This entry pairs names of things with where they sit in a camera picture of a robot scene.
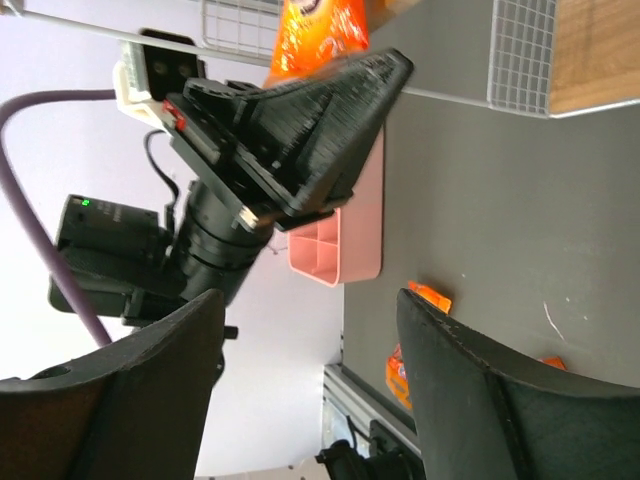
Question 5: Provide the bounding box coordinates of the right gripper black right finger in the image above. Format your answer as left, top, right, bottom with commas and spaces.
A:
396, 289, 639, 479

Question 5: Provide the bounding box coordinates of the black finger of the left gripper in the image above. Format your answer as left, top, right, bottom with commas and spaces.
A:
232, 48, 414, 210
274, 192, 353, 232

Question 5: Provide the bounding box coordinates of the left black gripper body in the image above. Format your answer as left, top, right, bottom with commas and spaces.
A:
142, 32, 280, 235

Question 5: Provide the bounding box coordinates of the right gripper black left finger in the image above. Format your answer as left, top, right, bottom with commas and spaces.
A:
1, 291, 225, 479

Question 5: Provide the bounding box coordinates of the orange razor pouch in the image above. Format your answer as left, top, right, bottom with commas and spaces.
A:
385, 344, 412, 411
265, 0, 369, 87

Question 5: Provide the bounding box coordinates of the orange Gillette razor box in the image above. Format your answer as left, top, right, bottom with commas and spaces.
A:
408, 281, 453, 314

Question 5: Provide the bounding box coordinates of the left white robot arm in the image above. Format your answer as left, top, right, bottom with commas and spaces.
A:
55, 48, 414, 327

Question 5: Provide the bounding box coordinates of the pink divided plastic tray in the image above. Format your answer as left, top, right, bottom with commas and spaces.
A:
288, 132, 384, 287

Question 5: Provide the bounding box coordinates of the orange cartridge box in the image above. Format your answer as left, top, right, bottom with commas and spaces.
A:
540, 356, 567, 371

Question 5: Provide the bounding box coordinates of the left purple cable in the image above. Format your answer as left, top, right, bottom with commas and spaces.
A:
0, 88, 117, 349

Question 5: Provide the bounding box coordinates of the white wire wooden shelf rack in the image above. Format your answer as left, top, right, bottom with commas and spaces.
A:
0, 0, 640, 121

